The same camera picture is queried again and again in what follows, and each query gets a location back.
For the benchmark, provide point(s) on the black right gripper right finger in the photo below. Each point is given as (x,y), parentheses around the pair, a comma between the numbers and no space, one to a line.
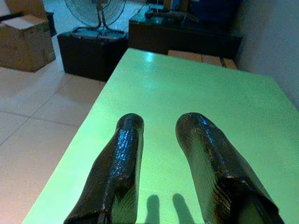
(217,168)

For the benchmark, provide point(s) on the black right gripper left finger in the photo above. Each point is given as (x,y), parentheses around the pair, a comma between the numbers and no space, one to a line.
(116,168)

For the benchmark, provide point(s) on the flat cardboard box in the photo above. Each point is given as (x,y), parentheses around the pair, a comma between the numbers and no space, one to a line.
(211,60)
(229,64)
(184,56)

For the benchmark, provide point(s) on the square black cabinet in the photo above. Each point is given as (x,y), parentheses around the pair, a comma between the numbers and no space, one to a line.
(88,58)

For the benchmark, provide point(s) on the long low black cabinet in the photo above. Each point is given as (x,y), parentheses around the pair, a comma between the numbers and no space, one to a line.
(187,39)

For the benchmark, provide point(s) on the large open cardboard box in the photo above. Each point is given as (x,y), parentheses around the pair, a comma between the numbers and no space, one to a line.
(25,46)

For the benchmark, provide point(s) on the plain brown cardboard box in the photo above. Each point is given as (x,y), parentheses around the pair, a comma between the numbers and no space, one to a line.
(25,7)

